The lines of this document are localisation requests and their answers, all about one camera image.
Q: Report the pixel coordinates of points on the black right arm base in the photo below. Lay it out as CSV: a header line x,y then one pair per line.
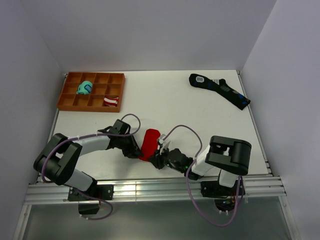
x,y
212,189

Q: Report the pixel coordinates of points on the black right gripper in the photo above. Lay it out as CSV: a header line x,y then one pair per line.
x,y
157,158

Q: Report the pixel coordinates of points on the wooden compartment tray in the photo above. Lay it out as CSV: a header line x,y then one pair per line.
x,y
105,84

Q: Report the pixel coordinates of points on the aluminium frame rail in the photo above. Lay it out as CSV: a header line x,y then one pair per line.
x,y
170,189

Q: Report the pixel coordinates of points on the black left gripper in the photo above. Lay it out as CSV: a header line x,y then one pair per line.
x,y
133,152

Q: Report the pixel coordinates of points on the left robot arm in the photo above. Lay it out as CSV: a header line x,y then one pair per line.
x,y
57,161

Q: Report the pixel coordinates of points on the black and blue sock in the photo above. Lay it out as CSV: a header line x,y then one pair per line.
x,y
221,87

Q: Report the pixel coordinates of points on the red white striped rolled sock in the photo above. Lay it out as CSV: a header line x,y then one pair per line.
x,y
111,102

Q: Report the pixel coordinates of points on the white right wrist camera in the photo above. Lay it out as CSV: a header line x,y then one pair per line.
x,y
163,143

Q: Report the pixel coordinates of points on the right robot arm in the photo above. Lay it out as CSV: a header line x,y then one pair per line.
x,y
229,155

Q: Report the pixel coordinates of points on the teal rolled sock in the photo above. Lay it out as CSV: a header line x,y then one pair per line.
x,y
85,88

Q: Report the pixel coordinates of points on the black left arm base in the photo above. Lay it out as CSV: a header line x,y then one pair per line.
x,y
100,192

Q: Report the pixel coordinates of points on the red Santa sock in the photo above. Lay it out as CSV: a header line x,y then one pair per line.
x,y
150,144

